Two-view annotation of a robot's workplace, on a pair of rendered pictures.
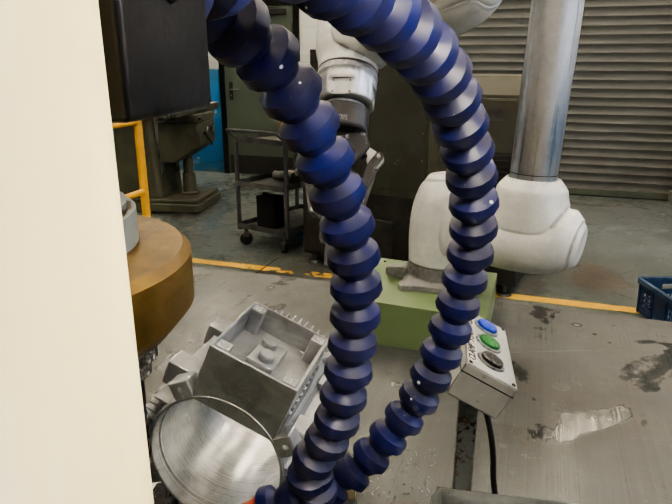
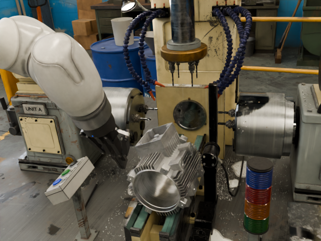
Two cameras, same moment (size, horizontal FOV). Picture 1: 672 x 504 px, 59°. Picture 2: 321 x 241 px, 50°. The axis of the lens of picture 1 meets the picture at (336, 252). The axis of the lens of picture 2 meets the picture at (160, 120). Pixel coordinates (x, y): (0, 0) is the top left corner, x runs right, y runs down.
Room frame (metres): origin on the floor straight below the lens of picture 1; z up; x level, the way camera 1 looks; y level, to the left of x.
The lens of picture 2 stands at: (1.57, 0.23, 1.67)
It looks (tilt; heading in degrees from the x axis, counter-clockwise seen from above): 26 degrees down; 188
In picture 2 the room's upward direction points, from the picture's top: 5 degrees counter-clockwise
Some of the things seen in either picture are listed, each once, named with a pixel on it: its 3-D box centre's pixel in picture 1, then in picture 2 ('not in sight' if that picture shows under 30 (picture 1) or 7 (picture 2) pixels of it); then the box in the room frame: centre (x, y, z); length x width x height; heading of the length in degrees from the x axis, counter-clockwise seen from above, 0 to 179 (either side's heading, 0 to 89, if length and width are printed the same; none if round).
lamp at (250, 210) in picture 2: not in sight; (257, 204); (0.90, 0.35, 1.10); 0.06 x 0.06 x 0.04
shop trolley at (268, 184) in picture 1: (288, 180); not in sight; (4.81, 0.38, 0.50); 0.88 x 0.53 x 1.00; 145
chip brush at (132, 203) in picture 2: not in sight; (137, 199); (0.53, -0.03, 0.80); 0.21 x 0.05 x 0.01; 174
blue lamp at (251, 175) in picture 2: not in sight; (259, 174); (0.90, 0.35, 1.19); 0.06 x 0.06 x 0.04
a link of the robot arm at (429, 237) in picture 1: (448, 217); not in sight; (1.39, -0.27, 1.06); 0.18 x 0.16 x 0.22; 56
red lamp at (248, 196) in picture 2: not in sight; (258, 189); (0.90, 0.35, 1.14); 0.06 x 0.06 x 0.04
